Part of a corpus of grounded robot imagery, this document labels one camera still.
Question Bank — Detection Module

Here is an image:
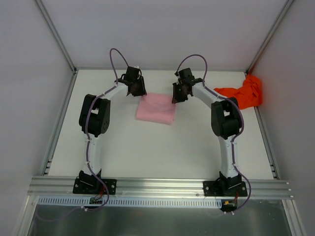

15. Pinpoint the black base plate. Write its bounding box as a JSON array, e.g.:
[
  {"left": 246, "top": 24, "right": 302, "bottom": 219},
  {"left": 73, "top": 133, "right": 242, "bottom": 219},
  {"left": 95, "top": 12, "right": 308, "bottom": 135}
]
[
  {"left": 202, "top": 180, "right": 248, "bottom": 197},
  {"left": 72, "top": 178, "right": 117, "bottom": 195}
]

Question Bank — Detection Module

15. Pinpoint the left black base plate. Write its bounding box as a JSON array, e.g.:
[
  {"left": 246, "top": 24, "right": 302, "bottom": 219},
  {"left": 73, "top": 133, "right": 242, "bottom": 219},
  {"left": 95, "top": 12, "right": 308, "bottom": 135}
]
[{"left": 72, "top": 178, "right": 117, "bottom": 195}]

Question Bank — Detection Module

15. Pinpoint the right aluminium frame post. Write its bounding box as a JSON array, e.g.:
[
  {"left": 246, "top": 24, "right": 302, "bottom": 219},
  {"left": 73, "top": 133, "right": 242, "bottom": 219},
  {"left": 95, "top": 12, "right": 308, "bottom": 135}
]
[{"left": 245, "top": 0, "right": 295, "bottom": 74}]

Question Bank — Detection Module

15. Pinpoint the purple cable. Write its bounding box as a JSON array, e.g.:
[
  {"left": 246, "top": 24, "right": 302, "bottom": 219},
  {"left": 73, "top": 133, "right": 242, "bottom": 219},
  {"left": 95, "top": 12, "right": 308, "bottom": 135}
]
[
  {"left": 174, "top": 54, "right": 252, "bottom": 212},
  {"left": 85, "top": 48, "right": 130, "bottom": 212}
]

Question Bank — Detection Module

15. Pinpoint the aluminium mounting rail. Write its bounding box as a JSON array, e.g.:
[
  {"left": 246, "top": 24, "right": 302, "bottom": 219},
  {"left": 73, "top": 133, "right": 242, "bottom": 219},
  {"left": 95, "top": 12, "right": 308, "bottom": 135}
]
[{"left": 27, "top": 176, "right": 294, "bottom": 200}]

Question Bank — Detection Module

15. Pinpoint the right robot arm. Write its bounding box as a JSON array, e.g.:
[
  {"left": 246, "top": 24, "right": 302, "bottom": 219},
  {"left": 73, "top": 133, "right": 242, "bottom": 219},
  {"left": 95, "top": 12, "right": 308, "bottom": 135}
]
[{"left": 172, "top": 68, "right": 244, "bottom": 196}]

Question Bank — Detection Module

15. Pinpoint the slotted cable duct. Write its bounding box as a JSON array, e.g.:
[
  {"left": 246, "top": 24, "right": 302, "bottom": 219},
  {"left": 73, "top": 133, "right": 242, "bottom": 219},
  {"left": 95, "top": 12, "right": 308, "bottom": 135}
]
[{"left": 37, "top": 196, "right": 222, "bottom": 209}]

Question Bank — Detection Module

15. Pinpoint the orange t shirt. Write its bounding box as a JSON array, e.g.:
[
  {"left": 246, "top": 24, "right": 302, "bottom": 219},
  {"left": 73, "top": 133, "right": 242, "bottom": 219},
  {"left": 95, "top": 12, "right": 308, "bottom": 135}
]
[{"left": 214, "top": 74, "right": 263, "bottom": 110}]

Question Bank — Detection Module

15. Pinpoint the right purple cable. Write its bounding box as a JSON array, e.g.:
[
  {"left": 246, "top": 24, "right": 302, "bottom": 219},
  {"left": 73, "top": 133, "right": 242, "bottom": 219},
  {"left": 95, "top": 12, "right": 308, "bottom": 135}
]
[{"left": 174, "top": 54, "right": 252, "bottom": 212}]

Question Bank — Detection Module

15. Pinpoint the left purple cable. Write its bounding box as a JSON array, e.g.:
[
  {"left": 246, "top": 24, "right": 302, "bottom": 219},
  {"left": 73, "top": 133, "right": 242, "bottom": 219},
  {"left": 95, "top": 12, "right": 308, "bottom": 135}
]
[{"left": 85, "top": 48, "right": 130, "bottom": 212}]

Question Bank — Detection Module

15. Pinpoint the aluminium frame post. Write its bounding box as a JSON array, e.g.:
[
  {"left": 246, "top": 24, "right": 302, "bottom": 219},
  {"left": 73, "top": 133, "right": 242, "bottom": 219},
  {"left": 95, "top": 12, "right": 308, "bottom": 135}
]
[
  {"left": 245, "top": 0, "right": 295, "bottom": 74},
  {"left": 33, "top": 0, "right": 79, "bottom": 74}
]

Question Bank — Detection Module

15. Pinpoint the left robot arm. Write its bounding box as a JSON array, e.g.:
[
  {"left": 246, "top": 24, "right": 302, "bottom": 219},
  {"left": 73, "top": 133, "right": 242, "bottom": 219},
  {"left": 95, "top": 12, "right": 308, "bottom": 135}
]
[{"left": 73, "top": 66, "right": 147, "bottom": 194}]

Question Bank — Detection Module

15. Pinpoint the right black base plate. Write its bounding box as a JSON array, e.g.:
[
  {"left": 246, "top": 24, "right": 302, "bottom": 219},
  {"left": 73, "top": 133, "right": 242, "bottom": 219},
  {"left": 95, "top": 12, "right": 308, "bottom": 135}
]
[{"left": 202, "top": 180, "right": 248, "bottom": 197}]

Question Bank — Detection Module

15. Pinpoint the left aluminium frame post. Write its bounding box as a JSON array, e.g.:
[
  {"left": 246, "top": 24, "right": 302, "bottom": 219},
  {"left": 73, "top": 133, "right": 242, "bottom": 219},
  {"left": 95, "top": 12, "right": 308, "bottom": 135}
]
[{"left": 33, "top": 0, "right": 79, "bottom": 74}]

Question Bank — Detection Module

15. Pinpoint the pink t shirt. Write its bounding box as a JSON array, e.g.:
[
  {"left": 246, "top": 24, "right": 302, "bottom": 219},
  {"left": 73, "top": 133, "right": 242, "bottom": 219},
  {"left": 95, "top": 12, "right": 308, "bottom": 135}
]
[{"left": 136, "top": 93, "right": 176, "bottom": 125}]

